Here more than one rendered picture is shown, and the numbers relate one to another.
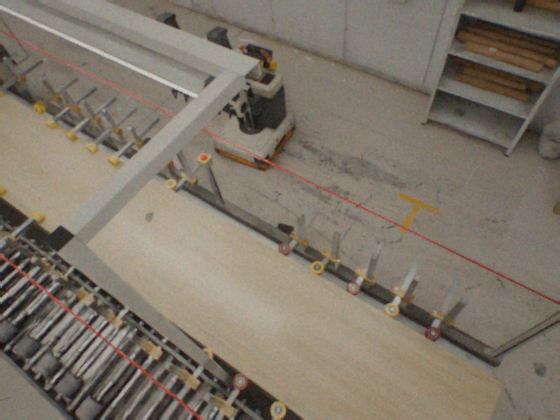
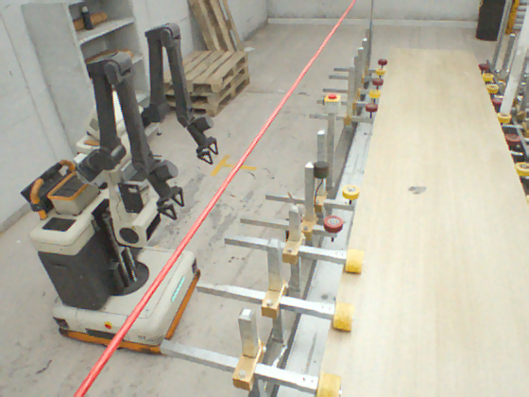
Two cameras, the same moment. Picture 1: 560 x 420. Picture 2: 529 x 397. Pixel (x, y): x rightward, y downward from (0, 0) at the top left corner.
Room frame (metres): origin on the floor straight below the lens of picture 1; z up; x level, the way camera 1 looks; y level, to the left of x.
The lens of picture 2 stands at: (2.75, 2.06, 1.97)
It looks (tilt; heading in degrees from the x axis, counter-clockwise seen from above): 35 degrees down; 249
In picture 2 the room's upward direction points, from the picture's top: 4 degrees counter-clockwise
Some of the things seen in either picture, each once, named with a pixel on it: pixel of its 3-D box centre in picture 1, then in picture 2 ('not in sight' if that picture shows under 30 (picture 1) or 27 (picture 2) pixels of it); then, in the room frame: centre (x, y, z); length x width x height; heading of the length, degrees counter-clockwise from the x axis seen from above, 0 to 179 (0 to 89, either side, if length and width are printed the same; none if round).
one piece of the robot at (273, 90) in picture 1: (252, 94); (95, 236); (2.99, 0.11, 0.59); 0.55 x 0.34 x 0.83; 54
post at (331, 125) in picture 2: (214, 184); (331, 151); (1.73, 0.45, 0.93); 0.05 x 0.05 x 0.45; 49
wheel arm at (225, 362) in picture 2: (93, 115); (241, 366); (2.60, 1.41, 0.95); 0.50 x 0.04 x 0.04; 139
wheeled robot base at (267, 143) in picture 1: (254, 132); (130, 291); (2.92, 0.16, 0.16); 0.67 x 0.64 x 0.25; 144
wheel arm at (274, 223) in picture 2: not in sight; (287, 226); (2.16, 0.80, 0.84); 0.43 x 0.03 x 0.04; 139
